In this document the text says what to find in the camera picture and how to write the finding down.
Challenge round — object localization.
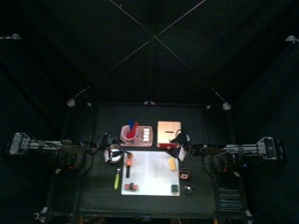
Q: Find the wooden toy box with slot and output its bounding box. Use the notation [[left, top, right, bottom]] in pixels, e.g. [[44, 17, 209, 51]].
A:
[[155, 121, 183, 150]]

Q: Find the yellow-green handled toy knife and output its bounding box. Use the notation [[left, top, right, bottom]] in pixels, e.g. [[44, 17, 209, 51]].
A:
[[112, 166, 123, 192]]

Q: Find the yellow wooden block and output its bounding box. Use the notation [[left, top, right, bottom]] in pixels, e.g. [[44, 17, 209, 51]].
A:
[[167, 157, 177, 172]]

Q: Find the thin diagonal frame wire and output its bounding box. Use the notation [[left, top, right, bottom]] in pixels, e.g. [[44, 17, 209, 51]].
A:
[[107, 0, 229, 105], [70, 0, 208, 101]]

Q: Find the red toy food piece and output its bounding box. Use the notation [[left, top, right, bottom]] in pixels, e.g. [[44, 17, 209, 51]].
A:
[[123, 182, 140, 193]]

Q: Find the wooden tray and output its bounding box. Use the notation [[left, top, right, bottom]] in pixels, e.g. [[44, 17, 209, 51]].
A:
[[119, 124, 155, 148]]

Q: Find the white text label sticker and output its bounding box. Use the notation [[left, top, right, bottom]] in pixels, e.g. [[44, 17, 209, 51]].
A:
[[217, 186, 244, 215]]

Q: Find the red toy utensil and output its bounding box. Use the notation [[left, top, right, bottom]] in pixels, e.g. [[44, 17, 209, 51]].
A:
[[127, 122, 140, 140]]

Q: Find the small dark round toy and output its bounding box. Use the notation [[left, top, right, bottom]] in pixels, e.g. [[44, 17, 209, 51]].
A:
[[181, 184, 195, 196]]

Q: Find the shiny metal bowl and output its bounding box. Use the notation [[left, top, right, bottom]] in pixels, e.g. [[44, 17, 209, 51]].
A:
[[103, 144, 125, 164]]

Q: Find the pink plastic cup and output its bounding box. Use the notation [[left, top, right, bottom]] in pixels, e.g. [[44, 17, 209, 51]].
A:
[[120, 124, 140, 143]]

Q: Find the white plastic cutting board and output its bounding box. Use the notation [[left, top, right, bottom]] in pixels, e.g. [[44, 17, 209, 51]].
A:
[[120, 150, 181, 197]]

